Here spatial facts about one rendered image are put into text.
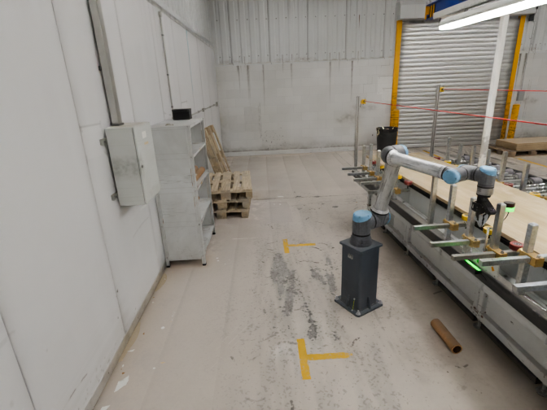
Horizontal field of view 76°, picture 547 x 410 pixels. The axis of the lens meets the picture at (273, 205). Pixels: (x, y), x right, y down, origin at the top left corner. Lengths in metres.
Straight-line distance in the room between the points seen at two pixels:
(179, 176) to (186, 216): 0.44
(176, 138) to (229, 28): 6.66
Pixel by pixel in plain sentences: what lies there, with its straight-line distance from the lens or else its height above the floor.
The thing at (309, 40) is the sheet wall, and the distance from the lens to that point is 10.02.
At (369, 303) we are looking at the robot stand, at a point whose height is 0.08.
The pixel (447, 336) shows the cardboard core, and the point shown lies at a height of 0.07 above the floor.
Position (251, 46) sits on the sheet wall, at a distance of 9.93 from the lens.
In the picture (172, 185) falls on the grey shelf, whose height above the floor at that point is 0.95.
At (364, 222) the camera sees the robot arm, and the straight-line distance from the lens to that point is 2.91.
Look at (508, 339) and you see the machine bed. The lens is 3.05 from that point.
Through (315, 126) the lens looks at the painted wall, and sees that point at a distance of 10.06.
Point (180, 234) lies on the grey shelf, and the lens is 3.94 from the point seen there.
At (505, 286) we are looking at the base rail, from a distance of 2.55.
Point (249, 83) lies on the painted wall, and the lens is 9.88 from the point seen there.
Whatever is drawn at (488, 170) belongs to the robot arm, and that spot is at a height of 1.37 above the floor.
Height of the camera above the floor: 1.90
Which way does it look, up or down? 19 degrees down
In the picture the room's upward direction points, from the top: 3 degrees counter-clockwise
